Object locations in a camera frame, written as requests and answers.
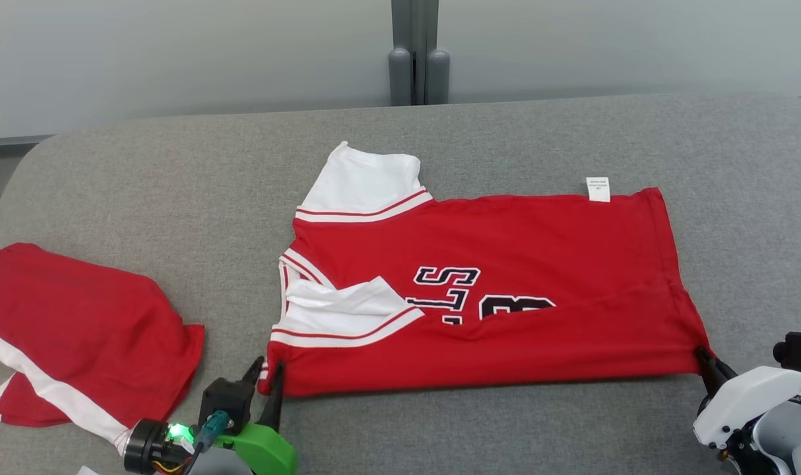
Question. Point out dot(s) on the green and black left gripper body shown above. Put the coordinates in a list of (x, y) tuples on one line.
[(268, 452)]

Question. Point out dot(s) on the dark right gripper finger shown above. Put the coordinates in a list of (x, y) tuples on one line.
[(709, 373), (728, 373)]

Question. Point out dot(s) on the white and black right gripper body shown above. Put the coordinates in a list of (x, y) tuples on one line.
[(743, 396)]

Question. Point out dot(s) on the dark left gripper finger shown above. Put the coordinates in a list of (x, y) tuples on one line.
[(274, 409), (254, 376)]

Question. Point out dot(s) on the red and white shorts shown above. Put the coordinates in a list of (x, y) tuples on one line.
[(90, 330)]

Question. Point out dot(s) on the red and white jersey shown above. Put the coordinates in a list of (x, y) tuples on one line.
[(539, 237)]

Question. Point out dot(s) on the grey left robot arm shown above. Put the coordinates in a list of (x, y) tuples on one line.
[(216, 465)]

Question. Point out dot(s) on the grey partition upright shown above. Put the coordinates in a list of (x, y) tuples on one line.
[(419, 26)]

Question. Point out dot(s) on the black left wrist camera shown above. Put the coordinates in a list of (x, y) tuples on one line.
[(225, 399)]

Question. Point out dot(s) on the grey cylinder post foot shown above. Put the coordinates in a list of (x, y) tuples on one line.
[(400, 76), (438, 76)]

